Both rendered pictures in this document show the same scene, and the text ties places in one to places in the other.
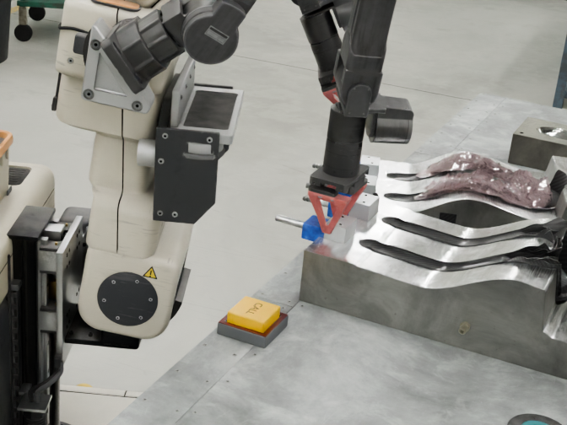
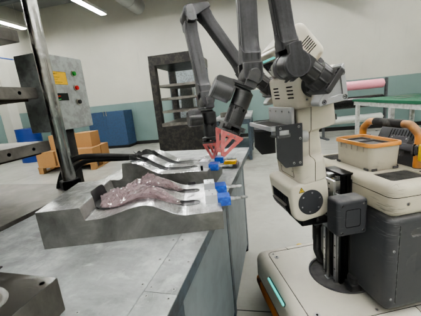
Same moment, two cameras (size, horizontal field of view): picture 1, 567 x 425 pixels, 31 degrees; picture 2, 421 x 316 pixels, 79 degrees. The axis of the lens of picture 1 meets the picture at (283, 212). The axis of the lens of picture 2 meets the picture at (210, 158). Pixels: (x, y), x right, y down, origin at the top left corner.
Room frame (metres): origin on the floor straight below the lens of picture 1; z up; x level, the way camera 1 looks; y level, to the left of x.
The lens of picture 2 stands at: (2.66, -0.25, 1.16)
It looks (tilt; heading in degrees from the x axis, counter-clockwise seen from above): 13 degrees down; 172
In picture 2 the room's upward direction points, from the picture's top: 6 degrees counter-clockwise
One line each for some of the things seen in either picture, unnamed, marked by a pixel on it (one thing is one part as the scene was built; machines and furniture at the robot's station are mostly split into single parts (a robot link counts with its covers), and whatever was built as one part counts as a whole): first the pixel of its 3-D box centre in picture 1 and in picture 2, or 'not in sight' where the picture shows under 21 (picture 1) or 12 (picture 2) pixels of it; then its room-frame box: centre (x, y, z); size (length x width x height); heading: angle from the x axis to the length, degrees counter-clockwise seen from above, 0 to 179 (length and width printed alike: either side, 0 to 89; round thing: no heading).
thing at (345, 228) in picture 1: (312, 228); (222, 158); (1.55, -0.05, 0.89); 0.13 x 0.05 x 0.05; 68
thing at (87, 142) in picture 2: not in sight; (74, 150); (-3.18, -2.40, 0.37); 1.20 x 0.82 x 0.74; 79
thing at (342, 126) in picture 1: (350, 123); (208, 118); (1.54, -0.09, 1.08); 0.07 x 0.06 x 0.07; 101
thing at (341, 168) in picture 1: (342, 159); (211, 131); (1.54, -0.08, 1.02); 0.10 x 0.07 x 0.07; 158
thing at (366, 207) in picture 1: (337, 207); (217, 165); (1.65, -0.09, 0.89); 0.13 x 0.05 x 0.05; 67
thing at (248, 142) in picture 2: not in sight; (236, 130); (-2.79, 1.12, 0.46); 1.90 x 0.70 x 0.92; 161
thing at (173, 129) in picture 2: not in sight; (187, 107); (-3.16, 0.14, 1.03); 1.54 x 0.94 x 2.06; 161
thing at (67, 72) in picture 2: not in sight; (77, 182); (1.02, -0.88, 0.74); 0.30 x 0.22 x 1.47; 157
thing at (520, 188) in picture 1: (485, 176); (141, 189); (1.85, -0.37, 0.90); 0.26 x 0.18 x 0.08; 84
